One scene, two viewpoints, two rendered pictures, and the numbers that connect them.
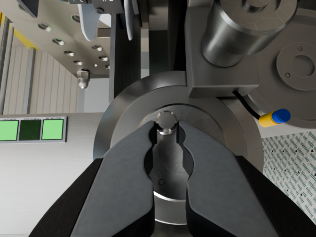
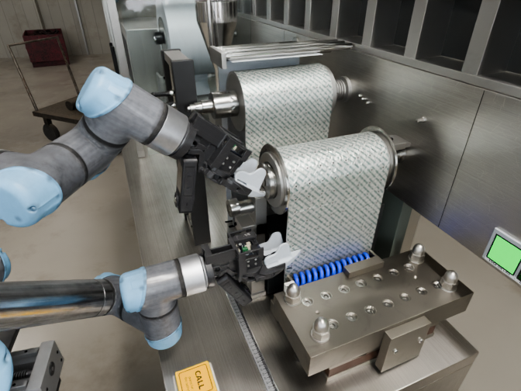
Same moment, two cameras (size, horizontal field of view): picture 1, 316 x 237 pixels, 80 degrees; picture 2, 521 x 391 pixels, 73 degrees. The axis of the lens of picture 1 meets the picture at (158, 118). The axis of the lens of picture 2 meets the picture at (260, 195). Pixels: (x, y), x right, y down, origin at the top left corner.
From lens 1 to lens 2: 0.67 m
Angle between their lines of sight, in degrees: 67
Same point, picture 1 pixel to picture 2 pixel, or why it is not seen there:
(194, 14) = (254, 220)
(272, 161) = (306, 128)
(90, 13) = (281, 251)
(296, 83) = not seen: hidden behind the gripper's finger
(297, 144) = (282, 141)
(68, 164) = (502, 197)
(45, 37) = (388, 312)
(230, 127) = not seen: hidden behind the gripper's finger
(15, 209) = not seen: outside the picture
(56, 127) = (498, 254)
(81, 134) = (474, 224)
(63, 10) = (340, 297)
